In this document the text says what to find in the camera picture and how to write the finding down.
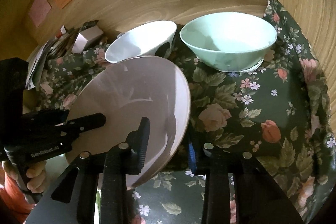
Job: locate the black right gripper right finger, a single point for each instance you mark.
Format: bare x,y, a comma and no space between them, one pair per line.
212,161

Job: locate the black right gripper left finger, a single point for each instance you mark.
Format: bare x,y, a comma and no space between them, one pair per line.
125,158

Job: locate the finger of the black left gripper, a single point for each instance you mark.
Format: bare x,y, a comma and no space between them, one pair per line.
48,116
81,124

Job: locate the large white plate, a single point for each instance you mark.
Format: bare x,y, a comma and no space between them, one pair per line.
125,92

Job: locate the white black-spotted bowl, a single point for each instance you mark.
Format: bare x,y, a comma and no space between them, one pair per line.
150,39

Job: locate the pale green bowl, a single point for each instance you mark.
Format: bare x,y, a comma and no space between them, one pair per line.
229,41

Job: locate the left hand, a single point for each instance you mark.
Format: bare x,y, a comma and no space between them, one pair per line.
36,173

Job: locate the white paper stack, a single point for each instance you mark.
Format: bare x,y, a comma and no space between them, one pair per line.
53,48

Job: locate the dark floral tablecloth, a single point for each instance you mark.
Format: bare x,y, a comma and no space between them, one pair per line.
279,113

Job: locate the small white box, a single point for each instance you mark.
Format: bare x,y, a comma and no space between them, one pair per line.
85,38

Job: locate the pink sticky note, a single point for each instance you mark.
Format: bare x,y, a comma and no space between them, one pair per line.
38,11

